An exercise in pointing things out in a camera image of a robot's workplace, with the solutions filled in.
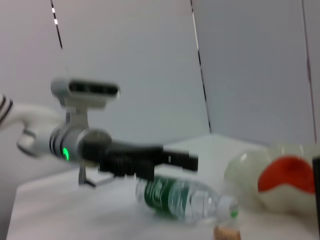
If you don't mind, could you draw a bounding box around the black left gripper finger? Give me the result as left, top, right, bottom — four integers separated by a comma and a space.
99, 156, 156, 181
162, 148, 200, 174

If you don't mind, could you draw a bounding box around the small tan wooden block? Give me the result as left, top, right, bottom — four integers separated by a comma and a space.
213, 224, 243, 240

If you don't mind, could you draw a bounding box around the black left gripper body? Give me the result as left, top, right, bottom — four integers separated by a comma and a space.
79, 128, 166, 176

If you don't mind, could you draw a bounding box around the grey metal stand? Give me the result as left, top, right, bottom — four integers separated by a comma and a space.
77, 163, 118, 188

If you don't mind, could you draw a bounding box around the pale green wavy fruit plate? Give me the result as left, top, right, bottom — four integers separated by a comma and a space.
223, 143, 320, 219

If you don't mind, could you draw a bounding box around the clear water bottle green label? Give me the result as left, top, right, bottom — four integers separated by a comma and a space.
134, 174, 240, 225

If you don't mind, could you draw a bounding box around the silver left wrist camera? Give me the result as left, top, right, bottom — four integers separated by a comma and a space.
50, 78, 121, 131

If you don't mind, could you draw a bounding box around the black mesh pen holder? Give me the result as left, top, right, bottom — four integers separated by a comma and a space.
311, 156, 320, 195

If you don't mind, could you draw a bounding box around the orange fruit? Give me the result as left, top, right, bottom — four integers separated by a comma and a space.
257, 154, 317, 195

